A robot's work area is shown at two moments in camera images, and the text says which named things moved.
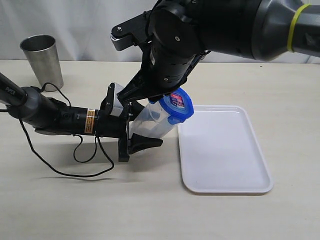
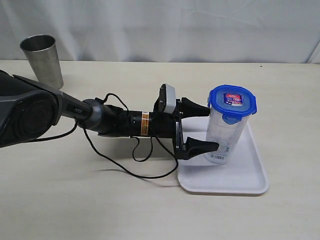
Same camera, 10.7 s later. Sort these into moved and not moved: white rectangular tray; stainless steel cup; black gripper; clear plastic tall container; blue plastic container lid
Moved: black gripper; clear plastic tall container; blue plastic container lid
Not moved: white rectangular tray; stainless steel cup
